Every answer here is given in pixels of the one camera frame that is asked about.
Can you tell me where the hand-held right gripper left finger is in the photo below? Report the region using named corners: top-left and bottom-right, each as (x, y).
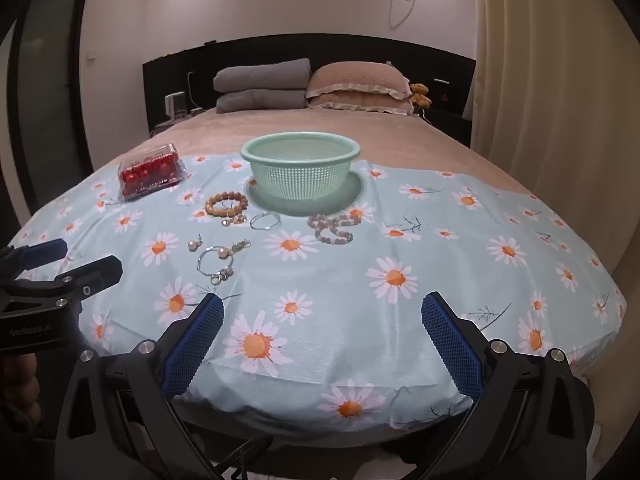
top-left (55, 292), bottom-right (226, 480)

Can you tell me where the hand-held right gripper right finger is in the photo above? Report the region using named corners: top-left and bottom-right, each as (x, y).
top-left (420, 290), bottom-right (596, 480)

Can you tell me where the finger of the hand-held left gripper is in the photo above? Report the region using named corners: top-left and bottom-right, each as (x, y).
top-left (0, 254), bottom-right (124, 312)
top-left (0, 238), bottom-right (69, 281)

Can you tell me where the silver hoop bracelet with pearl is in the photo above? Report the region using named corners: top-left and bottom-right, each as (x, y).
top-left (197, 238), bottom-right (252, 276)

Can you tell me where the silver bangle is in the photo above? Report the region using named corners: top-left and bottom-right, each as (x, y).
top-left (248, 211), bottom-right (281, 232)

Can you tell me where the wooden bead bracelet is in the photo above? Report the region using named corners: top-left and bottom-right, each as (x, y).
top-left (204, 192), bottom-right (250, 219)

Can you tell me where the grey bead bracelet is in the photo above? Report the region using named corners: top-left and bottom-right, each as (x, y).
top-left (307, 212), bottom-right (355, 246)

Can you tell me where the green plastic colander basket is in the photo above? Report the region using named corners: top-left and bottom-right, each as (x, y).
top-left (240, 131), bottom-right (361, 204)

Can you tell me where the person's left hand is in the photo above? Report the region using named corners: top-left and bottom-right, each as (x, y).
top-left (0, 352), bottom-right (40, 436)

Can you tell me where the clear box of cherry tomatoes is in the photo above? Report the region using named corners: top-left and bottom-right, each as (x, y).
top-left (118, 143), bottom-right (189, 203)

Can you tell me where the daisy print blanket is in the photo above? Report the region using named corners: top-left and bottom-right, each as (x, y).
top-left (9, 152), bottom-right (629, 434)

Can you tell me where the dark glass door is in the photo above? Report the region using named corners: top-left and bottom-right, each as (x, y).
top-left (6, 0), bottom-right (94, 217)

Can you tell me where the small white appliance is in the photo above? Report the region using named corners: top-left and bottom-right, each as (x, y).
top-left (164, 90), bottom-right (187, 121)

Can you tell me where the beige bedspread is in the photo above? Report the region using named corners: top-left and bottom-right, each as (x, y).
top-left (148, 107), bottom-right (548, 198)

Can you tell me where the black headboard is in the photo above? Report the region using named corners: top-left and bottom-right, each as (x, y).
top-left (142, 34), bottom-right (476, 149)

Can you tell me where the grey pillow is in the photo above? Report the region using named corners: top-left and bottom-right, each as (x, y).
top-left (215, 88), bottom-right (307, 114)
top-left (213, 58), bottom-right (312, 94)

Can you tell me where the brown teddy bear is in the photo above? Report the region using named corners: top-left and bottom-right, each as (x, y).
top-left (409, 82), bottom-right (432, 109)

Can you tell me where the beige frilled pillow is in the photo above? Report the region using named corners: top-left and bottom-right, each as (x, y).
top-left (307, 93), bottom-right (415, 116)
top-left (305, 62), bottom-right (412, 101)

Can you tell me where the beige curtain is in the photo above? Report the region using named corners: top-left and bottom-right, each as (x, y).
top-left (469, 0), bottom-right (640, 283)

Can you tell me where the white power cable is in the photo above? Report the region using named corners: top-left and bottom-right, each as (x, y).
top-left (388, 0), bottom-right (427, 30)

